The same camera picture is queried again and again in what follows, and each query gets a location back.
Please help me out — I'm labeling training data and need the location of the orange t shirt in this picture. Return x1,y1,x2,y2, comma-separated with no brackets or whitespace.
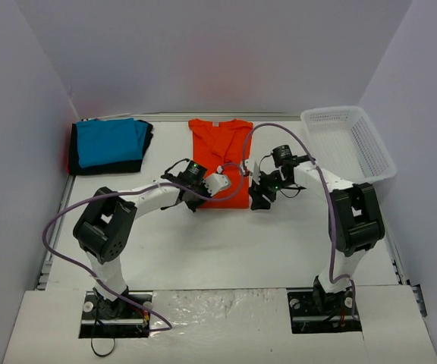
188,119,253,209

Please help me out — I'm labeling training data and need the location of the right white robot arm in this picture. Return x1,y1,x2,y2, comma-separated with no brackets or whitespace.
243,145,385,313

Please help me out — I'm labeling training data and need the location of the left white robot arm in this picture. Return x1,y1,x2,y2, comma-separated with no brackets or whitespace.
73,161,230,317

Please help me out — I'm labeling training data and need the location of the black folded t shirt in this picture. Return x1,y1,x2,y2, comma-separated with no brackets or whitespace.
68,120,153,176

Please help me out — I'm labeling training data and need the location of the white plastic basket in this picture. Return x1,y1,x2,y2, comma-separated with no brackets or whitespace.
300,106,397,184

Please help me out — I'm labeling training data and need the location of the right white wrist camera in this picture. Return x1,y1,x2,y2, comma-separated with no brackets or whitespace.
244,158,261,185

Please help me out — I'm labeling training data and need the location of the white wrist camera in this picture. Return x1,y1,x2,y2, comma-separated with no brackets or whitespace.
244,158,261,185
204,173,231,197

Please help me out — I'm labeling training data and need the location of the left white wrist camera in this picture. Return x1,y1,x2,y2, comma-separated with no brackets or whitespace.
204,173,231,197

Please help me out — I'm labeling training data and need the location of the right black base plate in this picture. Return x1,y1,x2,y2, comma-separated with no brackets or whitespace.
287,288,362,334

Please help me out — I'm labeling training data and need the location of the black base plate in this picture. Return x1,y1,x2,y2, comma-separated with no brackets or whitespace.
287,288,362,334
78,291,150,339

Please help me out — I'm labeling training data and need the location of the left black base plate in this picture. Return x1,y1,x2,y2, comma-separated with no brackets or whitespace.
78,291,150,339

